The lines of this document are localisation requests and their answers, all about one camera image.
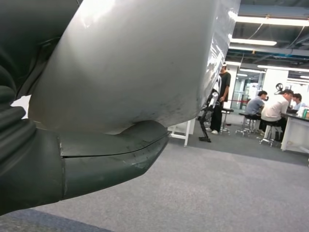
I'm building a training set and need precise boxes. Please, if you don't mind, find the white desk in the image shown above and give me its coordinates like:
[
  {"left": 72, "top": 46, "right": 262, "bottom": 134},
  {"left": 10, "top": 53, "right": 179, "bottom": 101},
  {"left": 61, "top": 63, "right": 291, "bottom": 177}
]
[{"left": 280, "top": 110, "right": 309, "bottom": 155}]

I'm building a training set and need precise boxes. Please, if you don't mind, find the humanoid robot on stand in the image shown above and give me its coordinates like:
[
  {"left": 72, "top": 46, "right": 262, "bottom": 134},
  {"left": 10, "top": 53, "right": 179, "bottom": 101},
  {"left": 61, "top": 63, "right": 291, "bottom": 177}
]
[{"left": 198, "top": 75, "right": 222, "bottom": 144}]

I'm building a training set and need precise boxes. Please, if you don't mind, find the black stool chrome base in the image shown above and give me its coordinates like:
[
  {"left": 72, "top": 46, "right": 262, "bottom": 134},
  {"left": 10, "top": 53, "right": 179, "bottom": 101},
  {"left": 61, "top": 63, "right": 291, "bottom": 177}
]
[
  {"left": 259, "top": 123, "right": 282, "bottom": 147},
  {"left": 220, "top": 108, "right": 234, "bottom": 135},
  {"left": 236, "top": 112, "right": 257, "bottom": 137}
]

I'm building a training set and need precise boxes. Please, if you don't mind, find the ceiling strip light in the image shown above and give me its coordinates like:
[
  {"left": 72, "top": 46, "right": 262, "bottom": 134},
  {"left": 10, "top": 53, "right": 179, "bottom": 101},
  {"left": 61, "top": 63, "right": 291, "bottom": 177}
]
[
  {"left": 239, "top": 68, "right": 266, "bottom": 74},
  {"left": 230, "top": 38, "right": 277, "bottom": 47},
  {"left": 228, "top": 11, "right": 309, "bottom": 27}
]

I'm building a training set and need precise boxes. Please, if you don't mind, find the standing person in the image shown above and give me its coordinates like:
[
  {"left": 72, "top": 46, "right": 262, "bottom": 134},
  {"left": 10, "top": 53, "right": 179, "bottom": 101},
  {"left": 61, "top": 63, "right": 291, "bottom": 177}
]
[{"left": 210, "top": 62, "right": 232, "bottom": 135}]

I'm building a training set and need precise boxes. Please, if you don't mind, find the seated person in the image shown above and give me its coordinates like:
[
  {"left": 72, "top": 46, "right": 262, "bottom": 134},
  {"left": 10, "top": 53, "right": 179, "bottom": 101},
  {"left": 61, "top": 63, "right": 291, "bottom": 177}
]
[
  {"left": 259, "top": 89, "right": 294, "bottom": 142},
  {"left": 245, "top": 90, "right": 268, "bottom": 129},
  {"left": 291, "top": 93, "right": 309, "bottom": 112}
]

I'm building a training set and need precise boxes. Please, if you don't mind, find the white table frame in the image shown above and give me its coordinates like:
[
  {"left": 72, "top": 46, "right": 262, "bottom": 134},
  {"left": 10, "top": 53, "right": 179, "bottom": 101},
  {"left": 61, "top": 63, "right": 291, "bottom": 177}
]
[{"left": 167, "top": 117, "right": 197, "bottom": 147}]

